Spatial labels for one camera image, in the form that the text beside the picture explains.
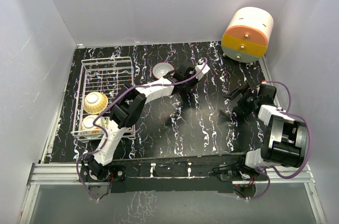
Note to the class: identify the orange flower leaf bowl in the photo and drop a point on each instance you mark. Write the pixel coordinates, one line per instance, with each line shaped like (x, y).
(91, 126)

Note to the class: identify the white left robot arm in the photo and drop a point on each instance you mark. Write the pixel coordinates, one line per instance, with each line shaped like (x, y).
(126, 108)

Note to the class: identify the yellow sun pattern bowl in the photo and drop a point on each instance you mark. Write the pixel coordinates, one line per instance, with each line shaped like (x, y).
(95, 102)

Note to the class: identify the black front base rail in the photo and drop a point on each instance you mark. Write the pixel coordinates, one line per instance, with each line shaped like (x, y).
(191, 173)

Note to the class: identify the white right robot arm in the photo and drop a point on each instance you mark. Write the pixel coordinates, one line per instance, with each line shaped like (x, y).
(286, 144)

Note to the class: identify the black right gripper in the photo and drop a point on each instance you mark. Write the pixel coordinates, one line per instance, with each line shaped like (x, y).
(242, 88)

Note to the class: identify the grey bowl red rim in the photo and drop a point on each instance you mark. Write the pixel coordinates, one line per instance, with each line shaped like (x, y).
(161, 69)

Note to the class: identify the aluminium frame rail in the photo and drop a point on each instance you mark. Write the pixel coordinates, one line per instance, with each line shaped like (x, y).
(45, 174)

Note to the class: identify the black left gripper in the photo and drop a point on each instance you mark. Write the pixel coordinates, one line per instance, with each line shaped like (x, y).
(195, 79)

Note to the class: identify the white wire dish rack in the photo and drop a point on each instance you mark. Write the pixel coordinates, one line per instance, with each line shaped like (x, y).
(104, 75)

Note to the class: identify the cylindrical drawer cabinet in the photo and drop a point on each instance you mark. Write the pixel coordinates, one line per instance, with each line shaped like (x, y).
(247, 36)

